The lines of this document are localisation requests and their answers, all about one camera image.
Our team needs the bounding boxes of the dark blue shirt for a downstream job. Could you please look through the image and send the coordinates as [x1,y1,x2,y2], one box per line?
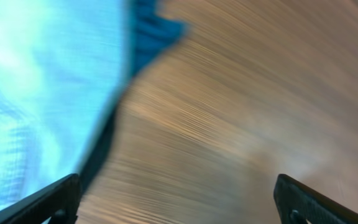
[131,0,186,77]

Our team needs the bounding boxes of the black garment under pile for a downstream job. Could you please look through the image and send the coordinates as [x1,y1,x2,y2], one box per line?
[80,106,118,194]

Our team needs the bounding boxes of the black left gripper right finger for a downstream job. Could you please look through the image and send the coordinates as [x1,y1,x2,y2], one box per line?
[273,174,358,224]

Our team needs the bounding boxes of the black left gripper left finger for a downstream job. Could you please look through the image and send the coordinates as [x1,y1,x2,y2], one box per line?
[0,174,81,224]

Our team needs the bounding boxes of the light blue denim shorts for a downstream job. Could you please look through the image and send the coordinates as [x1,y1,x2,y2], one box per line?
[0,0,130,210]

